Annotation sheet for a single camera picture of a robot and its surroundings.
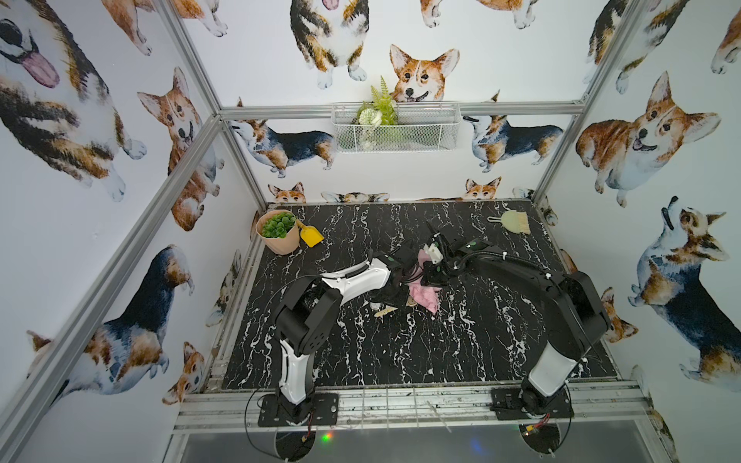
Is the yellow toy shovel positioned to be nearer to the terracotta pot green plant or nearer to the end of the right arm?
the terracotta pot green plant

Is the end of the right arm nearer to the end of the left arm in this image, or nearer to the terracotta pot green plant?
the end of the left arm

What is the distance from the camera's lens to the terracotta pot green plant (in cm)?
97

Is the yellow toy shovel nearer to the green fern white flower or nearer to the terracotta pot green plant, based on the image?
the terracotta pot green plant

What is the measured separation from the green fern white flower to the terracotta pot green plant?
421 mm

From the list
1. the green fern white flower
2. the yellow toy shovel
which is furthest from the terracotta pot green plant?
the green fern white flower

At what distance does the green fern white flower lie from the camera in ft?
2.66
